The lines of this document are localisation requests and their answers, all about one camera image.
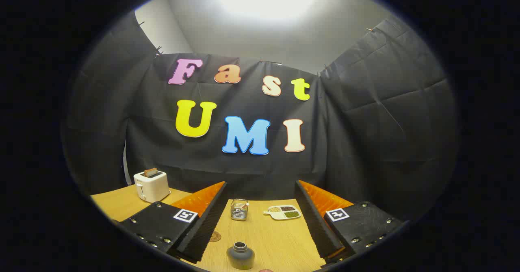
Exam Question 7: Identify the silver juice bottle green label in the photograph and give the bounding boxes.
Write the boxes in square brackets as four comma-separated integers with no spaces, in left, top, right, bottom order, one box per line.
[226,242,256,270]

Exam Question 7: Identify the wooden table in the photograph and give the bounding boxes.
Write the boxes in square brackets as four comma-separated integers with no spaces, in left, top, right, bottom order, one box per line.
[90,185,327,272]

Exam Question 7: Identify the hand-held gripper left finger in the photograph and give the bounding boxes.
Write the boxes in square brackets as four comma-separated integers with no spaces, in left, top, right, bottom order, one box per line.
[118,181,228,264]

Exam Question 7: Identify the white divided dish of beans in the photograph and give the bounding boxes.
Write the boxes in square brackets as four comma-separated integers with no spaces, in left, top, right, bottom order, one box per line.
[263,205,302,220]

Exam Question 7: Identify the metal wire holder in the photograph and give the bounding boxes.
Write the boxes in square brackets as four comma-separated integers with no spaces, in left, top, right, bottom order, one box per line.
[230,199,249,221]

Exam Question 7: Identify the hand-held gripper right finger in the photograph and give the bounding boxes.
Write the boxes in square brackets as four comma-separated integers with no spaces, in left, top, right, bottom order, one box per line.
[295,180,405,262]

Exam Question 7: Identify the white toaster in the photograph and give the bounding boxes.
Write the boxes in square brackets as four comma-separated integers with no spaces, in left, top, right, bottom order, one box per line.
[134,170,171,203]

